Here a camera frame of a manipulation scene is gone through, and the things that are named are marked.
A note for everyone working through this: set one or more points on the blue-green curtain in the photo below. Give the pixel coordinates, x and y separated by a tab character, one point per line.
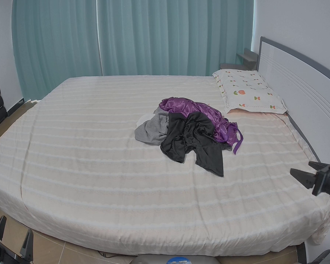
57	37
176	29

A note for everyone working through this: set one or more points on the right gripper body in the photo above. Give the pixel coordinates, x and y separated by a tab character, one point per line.
328	180

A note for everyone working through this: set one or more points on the white garment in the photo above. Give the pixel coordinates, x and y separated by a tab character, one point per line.
144	118

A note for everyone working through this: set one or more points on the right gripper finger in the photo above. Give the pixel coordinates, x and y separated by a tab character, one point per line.
319	166
304	179

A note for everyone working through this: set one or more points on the white printed pillow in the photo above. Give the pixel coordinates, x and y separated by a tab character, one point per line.
250	91

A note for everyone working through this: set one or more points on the black T-shirt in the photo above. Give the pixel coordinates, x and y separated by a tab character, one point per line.
181	136

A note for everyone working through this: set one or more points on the purple satin garment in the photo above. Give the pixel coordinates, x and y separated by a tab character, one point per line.
203	110

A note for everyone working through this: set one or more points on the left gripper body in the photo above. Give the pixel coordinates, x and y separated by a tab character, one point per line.
2	253

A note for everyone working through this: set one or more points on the grey bedside table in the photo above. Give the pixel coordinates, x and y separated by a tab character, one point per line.
246	58

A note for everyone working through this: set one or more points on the dark grey lace garment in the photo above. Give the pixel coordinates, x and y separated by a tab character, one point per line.
227	147

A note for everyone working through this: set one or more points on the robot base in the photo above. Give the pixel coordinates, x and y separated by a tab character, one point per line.
176	260

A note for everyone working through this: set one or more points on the grey knit garment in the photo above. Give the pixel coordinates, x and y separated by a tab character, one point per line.
151	131

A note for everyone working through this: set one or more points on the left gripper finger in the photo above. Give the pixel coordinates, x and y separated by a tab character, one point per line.
0	230
27	246

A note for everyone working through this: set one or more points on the bed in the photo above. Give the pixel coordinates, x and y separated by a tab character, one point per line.
99	147

